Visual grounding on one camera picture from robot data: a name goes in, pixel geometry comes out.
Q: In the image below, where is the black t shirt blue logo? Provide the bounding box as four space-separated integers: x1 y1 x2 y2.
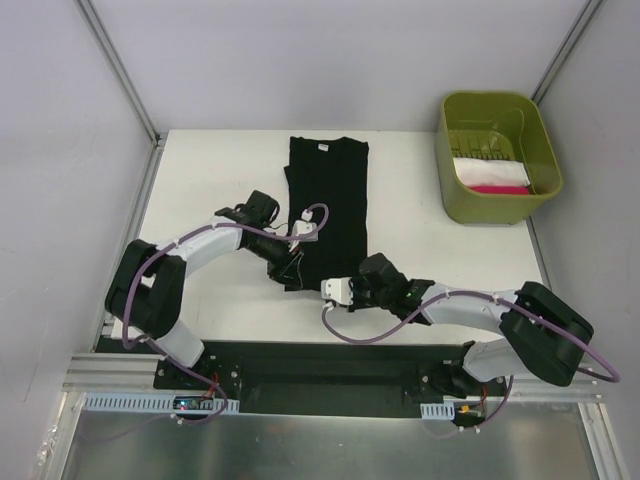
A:
284 137 369 291

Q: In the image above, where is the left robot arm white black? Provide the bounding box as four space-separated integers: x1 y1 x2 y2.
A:
105 190 303 389

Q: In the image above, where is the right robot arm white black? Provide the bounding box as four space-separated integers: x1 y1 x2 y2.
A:
348 253 594 398

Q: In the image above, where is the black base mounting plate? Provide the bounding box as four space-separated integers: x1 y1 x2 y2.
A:
152 340 510 416

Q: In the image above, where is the pink rolled t shirt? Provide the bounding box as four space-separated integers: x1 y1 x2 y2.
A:
471 185 530 196

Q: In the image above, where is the white rolled t shirt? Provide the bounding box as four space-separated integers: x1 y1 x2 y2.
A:
453 157 530 187

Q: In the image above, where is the olive green plastic bin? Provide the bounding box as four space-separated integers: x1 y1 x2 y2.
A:
435 91 563 225

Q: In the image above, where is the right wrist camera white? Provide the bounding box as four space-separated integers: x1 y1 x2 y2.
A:
320 277 354 306

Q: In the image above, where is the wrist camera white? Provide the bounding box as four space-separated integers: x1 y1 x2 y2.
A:
320 277 354 306
291 210 318 242

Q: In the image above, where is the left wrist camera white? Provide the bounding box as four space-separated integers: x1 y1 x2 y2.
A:
291 210 318 242

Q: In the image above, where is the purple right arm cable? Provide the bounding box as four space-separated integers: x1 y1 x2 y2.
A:
320 292 622 437

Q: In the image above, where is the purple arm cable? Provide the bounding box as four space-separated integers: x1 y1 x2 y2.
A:
320 292 622 437
92 202 331 444

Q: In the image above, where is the right white cable duct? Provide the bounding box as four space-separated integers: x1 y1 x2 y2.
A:
420 401 455 421

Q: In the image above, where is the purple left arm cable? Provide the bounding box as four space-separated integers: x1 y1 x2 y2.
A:
92 202 331 444

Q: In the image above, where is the aluminium frame rail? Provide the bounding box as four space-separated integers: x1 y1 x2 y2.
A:
62 353 604 403

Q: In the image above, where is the white slotted cable duct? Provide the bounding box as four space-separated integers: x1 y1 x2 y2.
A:
83 393 240 415

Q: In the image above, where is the left vertical aluminium post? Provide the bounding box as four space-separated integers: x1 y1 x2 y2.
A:
73 0 162 146

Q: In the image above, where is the vertical aluminium post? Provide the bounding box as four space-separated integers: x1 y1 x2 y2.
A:
531 0 606 106
73 0 162 146

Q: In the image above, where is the right vertical aluminium post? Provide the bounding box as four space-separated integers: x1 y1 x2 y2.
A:
531 0 606 106

